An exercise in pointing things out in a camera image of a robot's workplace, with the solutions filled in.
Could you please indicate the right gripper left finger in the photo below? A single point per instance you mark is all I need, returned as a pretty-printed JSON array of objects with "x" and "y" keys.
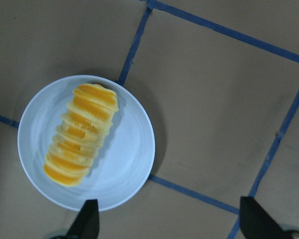
[{"x": 87, "y": 223}]

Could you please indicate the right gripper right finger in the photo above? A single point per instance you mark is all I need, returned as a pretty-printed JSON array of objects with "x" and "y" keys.
[{"x": 256, "y": 223}]

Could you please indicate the blue plate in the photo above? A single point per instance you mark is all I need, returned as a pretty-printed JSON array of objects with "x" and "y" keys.
[{"x": 123, "y": 164}]

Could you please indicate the spiral bread roll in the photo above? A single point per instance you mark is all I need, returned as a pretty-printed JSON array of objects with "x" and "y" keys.
[{"x": 81, "y": 134}]

